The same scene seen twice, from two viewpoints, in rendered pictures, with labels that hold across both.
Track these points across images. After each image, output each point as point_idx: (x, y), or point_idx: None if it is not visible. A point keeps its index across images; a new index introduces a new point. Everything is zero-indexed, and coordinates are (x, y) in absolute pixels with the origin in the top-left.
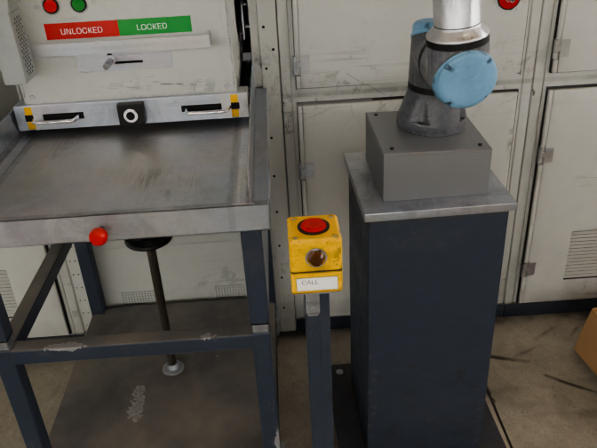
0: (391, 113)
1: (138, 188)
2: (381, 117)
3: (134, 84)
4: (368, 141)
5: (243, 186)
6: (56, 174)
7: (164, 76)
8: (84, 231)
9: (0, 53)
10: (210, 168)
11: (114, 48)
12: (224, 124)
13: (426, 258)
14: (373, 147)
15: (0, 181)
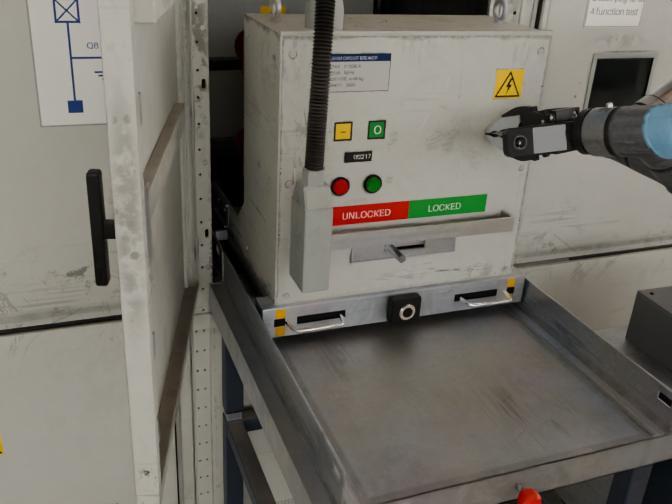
0: (662, 290)
1: (514, 421)
2: (660, 297)
3: (408, 272)
4: (643, 322)
5: (631, 407)
6: (384, 407)
7: (443, 261)
8: (497, 492)
9: (309, 255)
10: (558, 381)
11: (412, 236)
12: (490, 311)
13: None
14: (670, 333)
15: (324, 426)
